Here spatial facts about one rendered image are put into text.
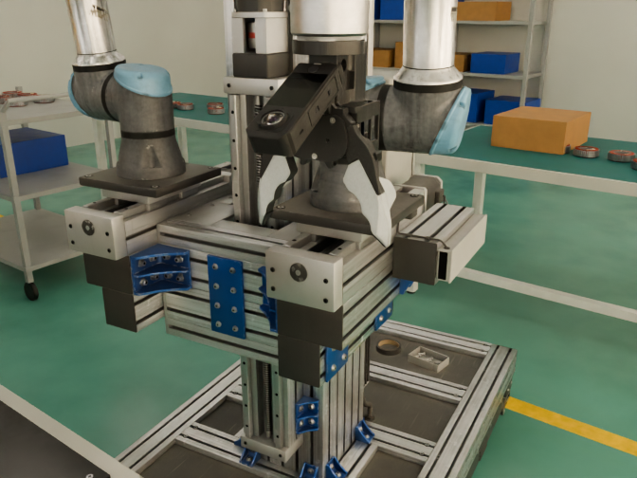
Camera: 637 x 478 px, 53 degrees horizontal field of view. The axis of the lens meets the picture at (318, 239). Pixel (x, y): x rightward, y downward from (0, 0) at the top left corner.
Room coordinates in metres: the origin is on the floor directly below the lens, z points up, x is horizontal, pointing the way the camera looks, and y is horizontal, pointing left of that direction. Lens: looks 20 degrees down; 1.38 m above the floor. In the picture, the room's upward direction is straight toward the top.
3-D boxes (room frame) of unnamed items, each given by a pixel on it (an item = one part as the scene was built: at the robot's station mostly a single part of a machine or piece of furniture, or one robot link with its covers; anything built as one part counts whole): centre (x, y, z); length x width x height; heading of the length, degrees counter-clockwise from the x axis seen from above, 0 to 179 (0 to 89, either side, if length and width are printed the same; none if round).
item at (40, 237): (3.37, 1.60, 0.51); 1.01 x 0.60 x 1.01; 53
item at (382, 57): (7.53, -0.73, 0.87); 0.42 x 0.40 x 0.18; 52
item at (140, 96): (1.40, 0.38, 1.20); 0.13 x 0.12 x 0.14; 54
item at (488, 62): (6.70, -1.81, 0.87); 0.42 x 0.36 x 0.19; 145
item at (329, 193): (1.16, -0.06, 1.09); 0.15 x 0.15 x 0.10
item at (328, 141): (0.65, -0.01, 1.29); 0.09 x 0.08 x 0.12; 152
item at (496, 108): (6.56, -1.99, 0.40); 0.42 x 0.42 x 0.25; 52
